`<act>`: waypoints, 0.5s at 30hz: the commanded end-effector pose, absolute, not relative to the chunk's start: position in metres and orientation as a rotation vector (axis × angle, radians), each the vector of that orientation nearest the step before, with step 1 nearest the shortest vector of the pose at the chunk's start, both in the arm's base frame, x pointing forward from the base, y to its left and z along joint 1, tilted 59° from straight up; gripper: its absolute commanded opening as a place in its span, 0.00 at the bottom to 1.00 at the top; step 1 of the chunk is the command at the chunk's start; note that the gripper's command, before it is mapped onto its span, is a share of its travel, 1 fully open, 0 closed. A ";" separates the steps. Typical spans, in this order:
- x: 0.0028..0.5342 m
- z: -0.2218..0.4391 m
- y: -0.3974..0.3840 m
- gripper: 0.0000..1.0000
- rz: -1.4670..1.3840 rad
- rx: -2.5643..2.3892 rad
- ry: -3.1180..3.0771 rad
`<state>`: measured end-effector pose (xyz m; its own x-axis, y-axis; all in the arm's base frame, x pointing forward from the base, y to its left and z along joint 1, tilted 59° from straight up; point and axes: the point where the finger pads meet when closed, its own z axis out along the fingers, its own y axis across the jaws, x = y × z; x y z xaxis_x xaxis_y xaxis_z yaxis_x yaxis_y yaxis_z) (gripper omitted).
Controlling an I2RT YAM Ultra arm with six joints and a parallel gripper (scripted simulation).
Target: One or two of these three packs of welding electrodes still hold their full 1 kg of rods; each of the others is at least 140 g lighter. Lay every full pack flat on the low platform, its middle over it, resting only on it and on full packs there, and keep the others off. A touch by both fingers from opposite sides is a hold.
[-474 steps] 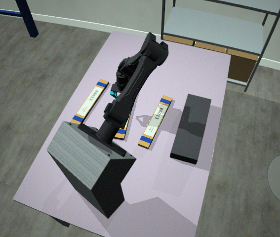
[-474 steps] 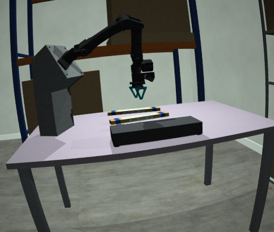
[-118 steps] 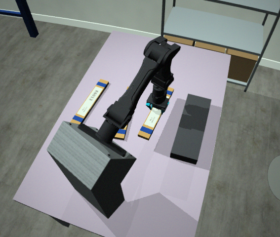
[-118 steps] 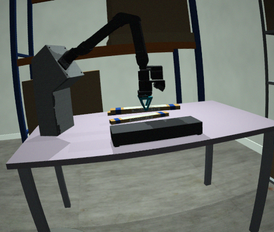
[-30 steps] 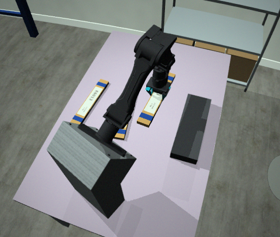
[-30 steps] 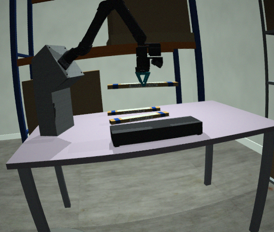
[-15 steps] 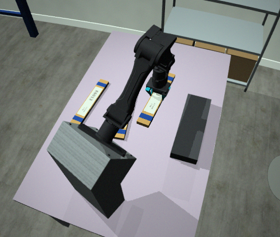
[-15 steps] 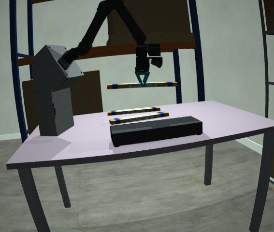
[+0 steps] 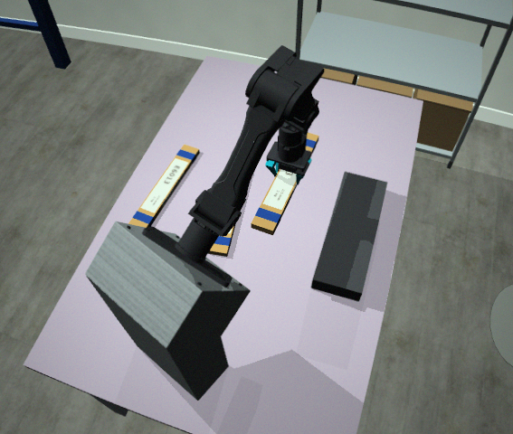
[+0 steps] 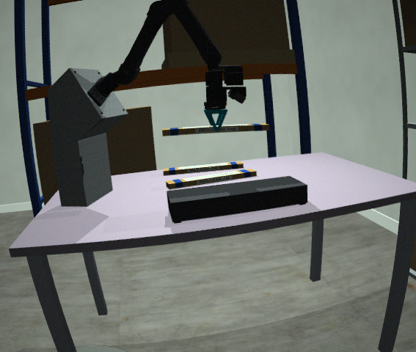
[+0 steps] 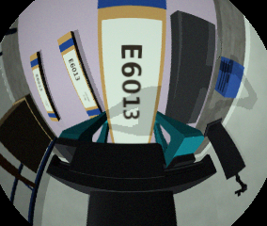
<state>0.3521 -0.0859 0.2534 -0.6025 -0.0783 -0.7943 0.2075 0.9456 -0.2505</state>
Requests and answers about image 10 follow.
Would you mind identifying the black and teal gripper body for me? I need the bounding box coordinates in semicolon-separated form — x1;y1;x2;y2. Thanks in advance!
204;86;227;110

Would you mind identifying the white electrode pack with blue band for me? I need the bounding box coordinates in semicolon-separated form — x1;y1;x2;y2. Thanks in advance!
162;124;269;136

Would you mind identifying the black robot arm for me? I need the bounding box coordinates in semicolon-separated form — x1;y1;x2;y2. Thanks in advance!
87;0;247;106

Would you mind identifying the white box labelled e6013 with blue band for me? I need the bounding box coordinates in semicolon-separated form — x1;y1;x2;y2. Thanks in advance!
166;169;257;189

